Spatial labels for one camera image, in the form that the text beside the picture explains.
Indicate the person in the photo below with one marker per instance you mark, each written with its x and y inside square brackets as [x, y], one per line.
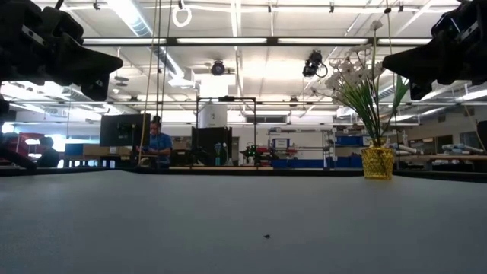
[48, 154]
[159, 144]

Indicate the black rack frame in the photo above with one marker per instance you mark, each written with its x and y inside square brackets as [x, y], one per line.
[226, 98]

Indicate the round black ceiling camera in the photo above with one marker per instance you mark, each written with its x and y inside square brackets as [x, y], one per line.
[218, 68]

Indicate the white cylinder tank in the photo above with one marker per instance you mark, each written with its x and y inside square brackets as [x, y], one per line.
[214, 116]

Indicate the blue-grey table mat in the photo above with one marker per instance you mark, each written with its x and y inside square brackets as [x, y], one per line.
[304, 213]

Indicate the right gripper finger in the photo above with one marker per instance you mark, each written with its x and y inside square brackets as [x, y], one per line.
[418, 73]
[418, 58]

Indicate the yellow glass vase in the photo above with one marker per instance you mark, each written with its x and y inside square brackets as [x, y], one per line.
[377, 163]

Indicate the black cabinet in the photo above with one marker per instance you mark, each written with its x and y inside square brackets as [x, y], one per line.
[209, 146]

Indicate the black overhead light beam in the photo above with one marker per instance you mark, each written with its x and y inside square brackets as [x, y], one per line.
[171, 40]

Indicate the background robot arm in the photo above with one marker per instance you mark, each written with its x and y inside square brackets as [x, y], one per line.
[253, 153]

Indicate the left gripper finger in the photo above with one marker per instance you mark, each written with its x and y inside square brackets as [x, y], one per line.
[95, 72]
[89, 53]

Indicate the blue storage bin row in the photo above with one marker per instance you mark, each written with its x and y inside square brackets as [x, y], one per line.
[342, 162]

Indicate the white artificial flower bouquet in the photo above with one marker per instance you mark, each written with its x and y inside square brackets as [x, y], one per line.
[335, 80]
[376, 25]

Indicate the red machine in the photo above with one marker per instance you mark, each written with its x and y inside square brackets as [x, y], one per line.
[26, 139]

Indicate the wooden workbench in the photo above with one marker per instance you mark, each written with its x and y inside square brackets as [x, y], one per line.
[456, 157]

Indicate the black computer monitor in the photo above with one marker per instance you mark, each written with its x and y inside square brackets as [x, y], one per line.
[121, 129]

